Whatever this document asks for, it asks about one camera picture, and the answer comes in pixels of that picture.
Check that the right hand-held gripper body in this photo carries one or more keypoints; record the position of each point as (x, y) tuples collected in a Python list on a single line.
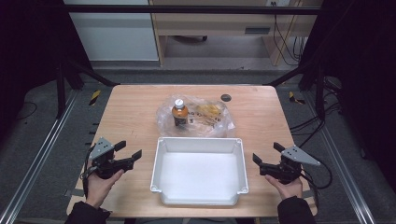
[(288, 166)]

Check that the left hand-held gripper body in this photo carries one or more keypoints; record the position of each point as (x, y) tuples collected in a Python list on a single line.
[(102, 155)]

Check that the person's right hand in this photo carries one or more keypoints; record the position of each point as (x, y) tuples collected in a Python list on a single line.
[(288, 188)]

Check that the person's left hand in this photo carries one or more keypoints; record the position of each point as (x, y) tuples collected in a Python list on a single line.
[(99, 188)]

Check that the grey tape strip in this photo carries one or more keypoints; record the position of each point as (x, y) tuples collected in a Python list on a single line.
[(308, 193), (74, 193)]

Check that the yellow black tape strip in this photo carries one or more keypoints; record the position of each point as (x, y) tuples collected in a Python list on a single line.
[(95, 97), (294, 98)]

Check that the clear plastic bag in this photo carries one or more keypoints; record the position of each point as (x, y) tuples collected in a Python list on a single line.
[(214, 123)]

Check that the white plastic bin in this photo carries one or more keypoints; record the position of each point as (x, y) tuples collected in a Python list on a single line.
[(199, 174)]

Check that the orange drink bottle white cap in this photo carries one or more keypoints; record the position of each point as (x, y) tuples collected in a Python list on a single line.
[(180, 113)]

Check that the dark round table grommet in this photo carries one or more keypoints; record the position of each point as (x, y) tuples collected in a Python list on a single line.
[(226, 97)]

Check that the yellow snack packet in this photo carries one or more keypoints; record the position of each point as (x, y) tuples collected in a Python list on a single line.
[(209, 109)]

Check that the black metal stand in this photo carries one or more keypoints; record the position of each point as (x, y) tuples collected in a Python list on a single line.
[(62, 90), (319, 90)]

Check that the white cabinet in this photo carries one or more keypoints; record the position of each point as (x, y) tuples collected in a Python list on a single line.
[(115, 34)]

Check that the aluminium floor rail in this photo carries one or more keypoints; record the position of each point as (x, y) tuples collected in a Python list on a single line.
[(37, 155), (342, 161)]

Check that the black horizontal frame bar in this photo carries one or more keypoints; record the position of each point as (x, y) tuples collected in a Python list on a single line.
[(186, 10)]

